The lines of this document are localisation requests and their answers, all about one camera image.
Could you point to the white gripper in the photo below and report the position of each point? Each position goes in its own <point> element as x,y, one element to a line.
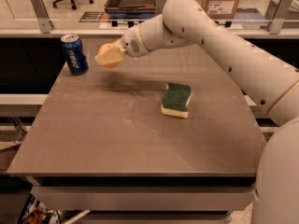
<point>131,43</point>

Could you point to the orange fruit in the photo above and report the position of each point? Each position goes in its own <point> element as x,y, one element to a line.
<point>104,48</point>

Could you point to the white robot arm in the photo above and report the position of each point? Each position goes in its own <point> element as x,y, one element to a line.
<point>271,83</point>

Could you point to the blue pepsi can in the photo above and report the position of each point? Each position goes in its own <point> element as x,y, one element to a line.
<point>74,55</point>

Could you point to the green yellow sponge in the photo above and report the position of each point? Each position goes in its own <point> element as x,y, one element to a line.
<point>176,99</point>

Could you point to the cardboard box with label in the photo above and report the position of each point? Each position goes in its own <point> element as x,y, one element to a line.
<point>220,9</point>

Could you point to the grey drawer front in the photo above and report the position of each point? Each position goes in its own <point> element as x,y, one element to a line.
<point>145,198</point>

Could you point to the box of colourful snacks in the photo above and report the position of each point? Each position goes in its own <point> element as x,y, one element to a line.
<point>35,212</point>

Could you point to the middle metal glass bracket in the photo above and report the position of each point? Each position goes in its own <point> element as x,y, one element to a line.
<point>159,5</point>

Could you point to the metal glass bracket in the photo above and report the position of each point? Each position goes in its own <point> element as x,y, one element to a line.
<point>43,19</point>
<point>275,25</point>
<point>159,5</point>

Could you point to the left metal glass bracket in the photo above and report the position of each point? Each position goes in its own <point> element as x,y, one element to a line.
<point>43,19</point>

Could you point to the right metal glass bracket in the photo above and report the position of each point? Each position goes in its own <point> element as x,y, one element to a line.
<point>275,25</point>

